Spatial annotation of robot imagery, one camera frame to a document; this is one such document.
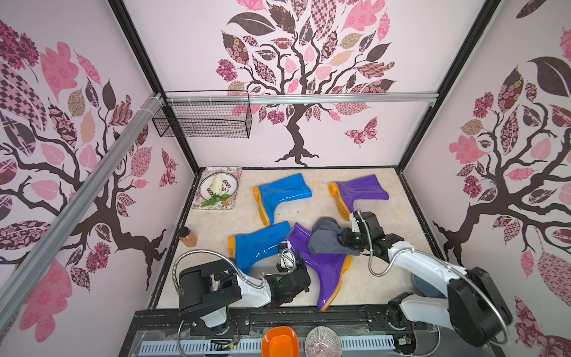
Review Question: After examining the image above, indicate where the grey cloth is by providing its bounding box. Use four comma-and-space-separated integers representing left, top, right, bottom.
308, 217, 360, 256

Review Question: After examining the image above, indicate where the purple boot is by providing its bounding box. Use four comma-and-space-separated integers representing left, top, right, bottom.
328, 175, 390, 221
287, 223, 352, 312

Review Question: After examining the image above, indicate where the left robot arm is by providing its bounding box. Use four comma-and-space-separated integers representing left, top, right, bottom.
171, 244, 311, 328

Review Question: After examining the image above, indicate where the orange plastic bowl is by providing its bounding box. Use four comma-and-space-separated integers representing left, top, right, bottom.
261, 327, 300, 357

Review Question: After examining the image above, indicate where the blue boot near left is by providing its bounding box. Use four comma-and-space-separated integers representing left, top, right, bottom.
228, 222, 291, 274

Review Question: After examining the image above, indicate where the blue boot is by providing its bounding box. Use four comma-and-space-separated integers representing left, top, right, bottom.
228, 222, 291, 274
253, 173, 312, 227

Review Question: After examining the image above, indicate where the blue ceramic bowl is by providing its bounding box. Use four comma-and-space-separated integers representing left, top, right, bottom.
413, 275, 445, 298

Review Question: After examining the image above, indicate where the blue boot far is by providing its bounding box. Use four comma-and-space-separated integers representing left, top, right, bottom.
253, 173, 312, 227

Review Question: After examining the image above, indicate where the brown bottle black cap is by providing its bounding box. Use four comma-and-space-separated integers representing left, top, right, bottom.
177, 226, 198, 248

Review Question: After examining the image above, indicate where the left flexible metal conduit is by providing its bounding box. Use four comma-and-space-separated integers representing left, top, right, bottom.
171, 248, 297, 296

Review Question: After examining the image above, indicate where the flexible metal conduit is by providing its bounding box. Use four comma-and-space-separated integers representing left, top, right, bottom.
171, 248, 297, 296
354, 211, 512, 347

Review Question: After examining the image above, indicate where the right flexible metal conduit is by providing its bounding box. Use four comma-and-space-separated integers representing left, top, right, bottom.
354, 211, 512, 347

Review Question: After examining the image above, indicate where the patterned plate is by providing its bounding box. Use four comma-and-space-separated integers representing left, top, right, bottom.
198, 173, 239, 201

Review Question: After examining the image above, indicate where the floral tray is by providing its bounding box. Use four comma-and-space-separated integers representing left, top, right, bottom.
191, 167, 242, 211

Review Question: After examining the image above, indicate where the white flower with leaves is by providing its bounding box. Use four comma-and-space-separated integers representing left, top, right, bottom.
201, 174, 230, 208

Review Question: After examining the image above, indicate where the white slotted cable duct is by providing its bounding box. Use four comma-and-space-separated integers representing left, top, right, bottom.
137, 334, 398, 357

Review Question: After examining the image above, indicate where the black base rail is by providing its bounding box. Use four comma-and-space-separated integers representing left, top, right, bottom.
128, 304, 430, 335

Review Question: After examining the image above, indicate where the black wire basket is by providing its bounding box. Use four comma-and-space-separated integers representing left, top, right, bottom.
153, 89, 253, 138

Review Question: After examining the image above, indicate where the aluminium rail back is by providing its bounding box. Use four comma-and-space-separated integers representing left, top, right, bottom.
156, 91, 439, 106

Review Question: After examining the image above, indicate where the aluminium rail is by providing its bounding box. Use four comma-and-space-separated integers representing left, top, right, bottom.
1, 93, 164, 331
156, 91, 439, 106

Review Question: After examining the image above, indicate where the aluminium rail left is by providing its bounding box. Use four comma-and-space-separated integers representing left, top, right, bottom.
1, 93, 164, 331

